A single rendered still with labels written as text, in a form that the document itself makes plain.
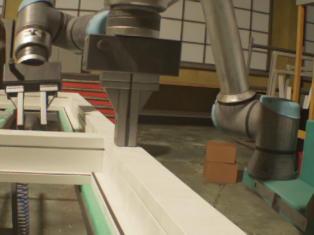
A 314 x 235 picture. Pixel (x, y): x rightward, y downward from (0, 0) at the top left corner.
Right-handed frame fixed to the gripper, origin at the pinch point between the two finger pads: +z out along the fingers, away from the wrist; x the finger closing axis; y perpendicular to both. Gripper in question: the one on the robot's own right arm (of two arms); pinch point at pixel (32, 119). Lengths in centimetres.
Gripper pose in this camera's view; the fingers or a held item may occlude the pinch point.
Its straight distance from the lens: 84.7
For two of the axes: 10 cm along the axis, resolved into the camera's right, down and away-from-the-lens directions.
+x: 9.6, -0.4, 2.7
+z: 1.6, 8.8, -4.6
